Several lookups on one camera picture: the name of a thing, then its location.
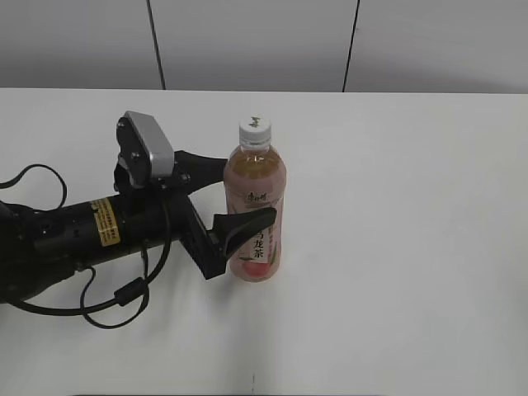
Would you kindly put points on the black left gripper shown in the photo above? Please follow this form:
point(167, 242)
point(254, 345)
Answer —
point(209, 251)

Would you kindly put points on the peach oolong tea bottle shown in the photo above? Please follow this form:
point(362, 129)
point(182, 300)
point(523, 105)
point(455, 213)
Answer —
point(255, 179)

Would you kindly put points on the white bottle cap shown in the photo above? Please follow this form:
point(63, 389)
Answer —
point(254, 130)

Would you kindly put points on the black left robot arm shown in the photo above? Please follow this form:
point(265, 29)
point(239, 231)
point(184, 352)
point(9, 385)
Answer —
point(40, 248)

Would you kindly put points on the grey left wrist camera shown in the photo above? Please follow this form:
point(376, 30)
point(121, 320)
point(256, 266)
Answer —
point(145, 152)

